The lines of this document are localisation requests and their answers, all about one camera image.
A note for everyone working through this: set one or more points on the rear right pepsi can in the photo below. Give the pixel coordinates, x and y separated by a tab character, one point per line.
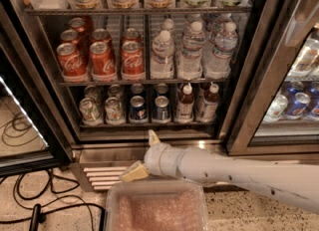
161	90

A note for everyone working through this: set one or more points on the front left water bottle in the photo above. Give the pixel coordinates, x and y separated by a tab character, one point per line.
162	56

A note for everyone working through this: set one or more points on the green-white can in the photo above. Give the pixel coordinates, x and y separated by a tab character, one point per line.
113	108
91	114
116	91
94	93

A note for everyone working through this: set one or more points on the middle wire shelf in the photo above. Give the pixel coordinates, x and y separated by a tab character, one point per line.
144	82

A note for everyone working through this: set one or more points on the front left coca-cola can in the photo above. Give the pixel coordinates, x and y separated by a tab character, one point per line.
71	60

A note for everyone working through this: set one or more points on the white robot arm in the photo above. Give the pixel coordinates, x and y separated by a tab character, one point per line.
295	184

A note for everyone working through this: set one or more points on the rear left pepsi can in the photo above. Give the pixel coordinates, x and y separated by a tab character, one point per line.
138	90

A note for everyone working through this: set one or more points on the second row left coke can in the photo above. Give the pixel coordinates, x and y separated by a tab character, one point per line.
71	36

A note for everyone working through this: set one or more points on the upper wire shelf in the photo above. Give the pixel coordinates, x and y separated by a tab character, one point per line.
137	11

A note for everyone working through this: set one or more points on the front right water bottle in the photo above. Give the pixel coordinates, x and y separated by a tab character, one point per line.
217	62

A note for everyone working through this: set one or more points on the blue pepsi can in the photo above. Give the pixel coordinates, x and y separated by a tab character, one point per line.
138	108
161	111

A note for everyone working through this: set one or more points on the front right coca-cola can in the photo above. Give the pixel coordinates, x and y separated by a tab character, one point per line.
132	58

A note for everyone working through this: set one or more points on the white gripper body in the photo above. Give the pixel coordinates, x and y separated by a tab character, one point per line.
152	159

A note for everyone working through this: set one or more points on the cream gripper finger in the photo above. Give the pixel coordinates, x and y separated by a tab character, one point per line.
136	171
153	138

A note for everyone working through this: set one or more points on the right glass fridge door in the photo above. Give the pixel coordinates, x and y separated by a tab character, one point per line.
275	32

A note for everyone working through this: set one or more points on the second row middle coke can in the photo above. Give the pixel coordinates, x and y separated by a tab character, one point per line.
102	35

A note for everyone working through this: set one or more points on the coca-cola can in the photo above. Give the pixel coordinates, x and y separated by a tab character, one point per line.
102	59
71	60
132	58

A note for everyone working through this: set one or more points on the open glass fridge door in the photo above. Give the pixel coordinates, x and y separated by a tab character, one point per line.
20	84

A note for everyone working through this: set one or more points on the left tea bottle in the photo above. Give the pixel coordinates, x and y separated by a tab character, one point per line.
184	106

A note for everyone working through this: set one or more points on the tea bottle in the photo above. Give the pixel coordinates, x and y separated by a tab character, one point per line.
207	103
184	106

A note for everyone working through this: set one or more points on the rear left water bottle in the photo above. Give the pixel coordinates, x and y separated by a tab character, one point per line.
168	24

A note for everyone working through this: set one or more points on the second row coke can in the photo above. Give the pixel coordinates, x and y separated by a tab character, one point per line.
131	34
71	36
102	35

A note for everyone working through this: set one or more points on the steel fridge base grille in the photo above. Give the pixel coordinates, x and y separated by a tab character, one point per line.
101	166

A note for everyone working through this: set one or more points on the right tea bottle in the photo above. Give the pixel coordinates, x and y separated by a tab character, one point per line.
207	103

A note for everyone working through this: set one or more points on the wire shelf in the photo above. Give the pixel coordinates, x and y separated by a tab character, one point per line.
144	82
148	124
137	11

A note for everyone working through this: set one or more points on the clear plastic bin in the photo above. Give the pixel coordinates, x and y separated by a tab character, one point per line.
156	205

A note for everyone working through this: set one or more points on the second row right coke can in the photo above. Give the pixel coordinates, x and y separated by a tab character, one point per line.
131	34

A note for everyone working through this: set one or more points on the front middle water bottle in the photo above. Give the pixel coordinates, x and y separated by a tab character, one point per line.
189	60

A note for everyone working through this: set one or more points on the front left green-white can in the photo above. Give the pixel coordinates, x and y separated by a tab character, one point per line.
91	114

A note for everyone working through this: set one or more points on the water bottle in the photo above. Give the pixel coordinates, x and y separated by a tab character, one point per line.
217	62
168	24
162	56
189	60
217	24

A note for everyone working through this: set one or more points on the rear left green-white can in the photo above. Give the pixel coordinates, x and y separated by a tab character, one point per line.
94	93

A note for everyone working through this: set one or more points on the bottom wire shelf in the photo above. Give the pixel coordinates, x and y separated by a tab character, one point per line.
148	124

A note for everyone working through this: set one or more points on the front middle coca-cola can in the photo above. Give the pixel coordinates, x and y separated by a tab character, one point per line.
102	59

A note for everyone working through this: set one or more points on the rear right water bottle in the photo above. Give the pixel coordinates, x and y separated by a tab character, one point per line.
217	24

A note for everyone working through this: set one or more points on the rear left coke can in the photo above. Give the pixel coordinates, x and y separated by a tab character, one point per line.
81	25

